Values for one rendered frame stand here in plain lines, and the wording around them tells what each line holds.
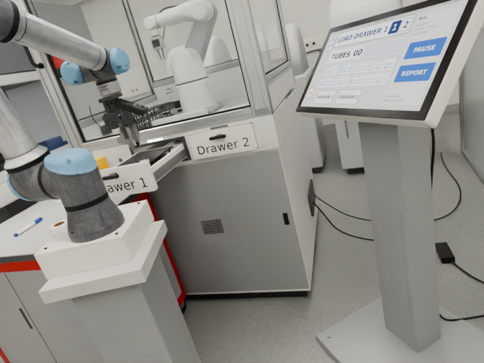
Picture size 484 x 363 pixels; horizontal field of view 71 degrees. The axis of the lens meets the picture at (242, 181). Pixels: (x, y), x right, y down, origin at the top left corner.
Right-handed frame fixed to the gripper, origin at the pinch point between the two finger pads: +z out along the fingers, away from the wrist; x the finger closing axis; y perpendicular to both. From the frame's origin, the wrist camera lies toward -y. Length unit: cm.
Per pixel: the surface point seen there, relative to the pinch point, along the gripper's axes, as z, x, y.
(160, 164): 9.2, 0.2, -6.9
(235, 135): 8.7, -19.9, -33.4
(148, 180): 11.0, 11.3, -6.6
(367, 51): -13, 5, -85
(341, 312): 98, -12, -62
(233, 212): 45, -21, -22
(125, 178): 9.0, 11.0, 2.2
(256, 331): 97, -1, -24
